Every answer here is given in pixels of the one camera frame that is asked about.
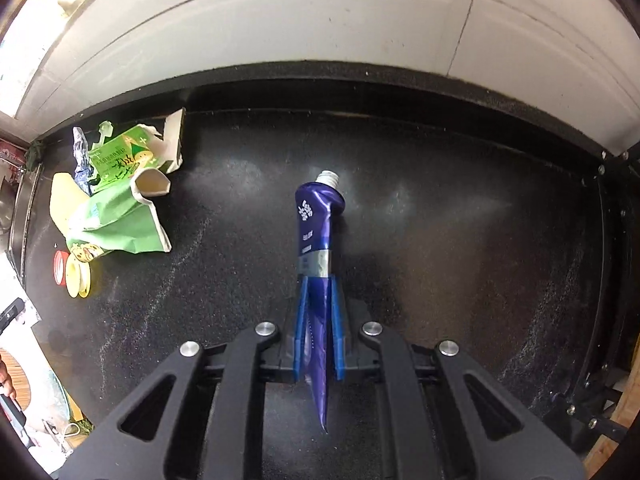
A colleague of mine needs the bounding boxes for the purple squeezed tube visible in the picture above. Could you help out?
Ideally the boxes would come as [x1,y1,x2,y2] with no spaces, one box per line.
[294,169,345,428]

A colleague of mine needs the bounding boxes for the silver foil wrapper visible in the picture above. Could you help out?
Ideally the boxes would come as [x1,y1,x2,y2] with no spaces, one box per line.
[72,127,94,196]

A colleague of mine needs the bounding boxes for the person's hand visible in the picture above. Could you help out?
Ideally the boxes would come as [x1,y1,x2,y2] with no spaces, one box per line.
[0,358,16,400]

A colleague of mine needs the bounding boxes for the red lid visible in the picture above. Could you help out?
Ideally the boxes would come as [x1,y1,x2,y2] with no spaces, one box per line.
[53,250,68,286]

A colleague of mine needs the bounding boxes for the green paper bag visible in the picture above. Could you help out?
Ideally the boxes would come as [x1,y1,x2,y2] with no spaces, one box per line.
[49,168,171,262]

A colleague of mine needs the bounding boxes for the green torn carton box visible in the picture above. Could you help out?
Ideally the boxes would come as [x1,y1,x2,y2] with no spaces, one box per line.
[88,108,186,193]

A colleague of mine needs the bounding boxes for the stainless steel sink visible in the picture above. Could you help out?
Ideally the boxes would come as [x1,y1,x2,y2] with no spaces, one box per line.
[1,164,43,286]

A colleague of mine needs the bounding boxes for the dark green cloth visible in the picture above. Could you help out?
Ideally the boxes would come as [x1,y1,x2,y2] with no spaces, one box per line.
[25,140,46,171]

